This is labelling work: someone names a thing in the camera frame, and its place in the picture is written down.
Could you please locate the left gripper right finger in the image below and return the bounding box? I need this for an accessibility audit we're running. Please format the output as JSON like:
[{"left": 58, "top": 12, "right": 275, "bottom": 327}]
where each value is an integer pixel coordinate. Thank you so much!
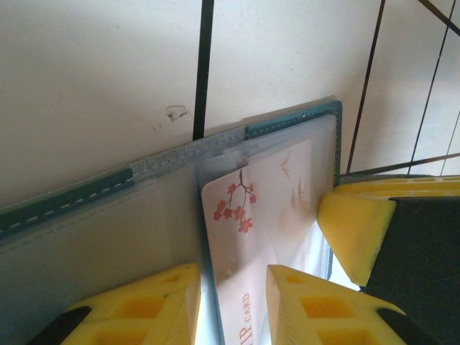
[{"left": 264, "top": 264, "right": 436, "bottom": 345}]

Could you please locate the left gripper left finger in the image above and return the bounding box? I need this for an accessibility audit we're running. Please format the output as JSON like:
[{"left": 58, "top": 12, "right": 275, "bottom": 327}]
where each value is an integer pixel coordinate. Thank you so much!
[{"left": 28, "top": 262, "right": 201, "bottom": 345}]

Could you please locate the white VIP card cherry blossom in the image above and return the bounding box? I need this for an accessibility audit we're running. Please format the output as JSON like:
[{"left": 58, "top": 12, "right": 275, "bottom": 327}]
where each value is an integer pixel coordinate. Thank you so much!
[
  {"left": 271, "top": 221, "right": 334, "bottom": 285},
  {"left": 200, "top": 138, "right": 324, "bottom": 345}
]

